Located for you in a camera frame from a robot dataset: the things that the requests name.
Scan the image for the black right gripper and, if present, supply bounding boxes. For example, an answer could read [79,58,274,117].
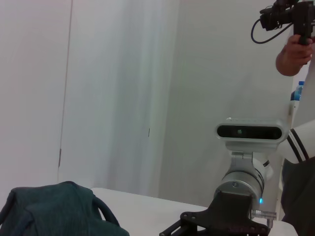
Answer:
[158,191,269,236]

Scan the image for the dark teal insulated lunch bag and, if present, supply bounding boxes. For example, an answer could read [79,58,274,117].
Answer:
[0,180,130,236]

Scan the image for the person's bare forearm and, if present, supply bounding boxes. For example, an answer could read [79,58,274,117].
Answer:
[275,50,308,77]

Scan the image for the person's hand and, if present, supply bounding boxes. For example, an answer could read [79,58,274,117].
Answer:
[282,33,315,66]

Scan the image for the dark grey trousers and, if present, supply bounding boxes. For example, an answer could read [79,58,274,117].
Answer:
[280,156,315,236]

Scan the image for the white curtain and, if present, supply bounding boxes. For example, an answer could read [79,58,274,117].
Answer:
[114,0,180,199]

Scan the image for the clear blue-labelled water bottle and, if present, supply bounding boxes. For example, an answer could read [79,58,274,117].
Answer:
[290,80,306,102]

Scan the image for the black camera cable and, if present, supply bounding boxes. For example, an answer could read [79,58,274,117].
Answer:
[250,18,295,45]

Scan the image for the black handheld camera rig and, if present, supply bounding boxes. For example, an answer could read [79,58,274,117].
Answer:
[259,0,315,46]

